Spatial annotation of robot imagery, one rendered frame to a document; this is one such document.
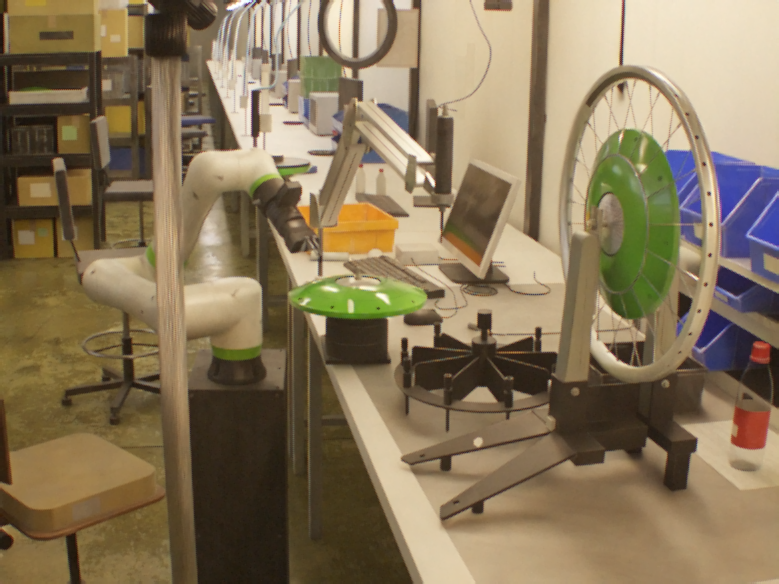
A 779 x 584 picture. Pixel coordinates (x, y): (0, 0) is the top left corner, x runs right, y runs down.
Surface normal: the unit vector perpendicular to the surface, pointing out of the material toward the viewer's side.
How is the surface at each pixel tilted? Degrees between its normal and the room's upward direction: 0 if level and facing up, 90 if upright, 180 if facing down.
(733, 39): 90
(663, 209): 82
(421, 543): 0
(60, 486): 0
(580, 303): 90
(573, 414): 90
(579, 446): 0
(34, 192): 90
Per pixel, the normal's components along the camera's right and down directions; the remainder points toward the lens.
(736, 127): -0.98, 0.03
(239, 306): 0.63, 0.18
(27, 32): 0.18, 0.26
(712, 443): 0.02, -0.96
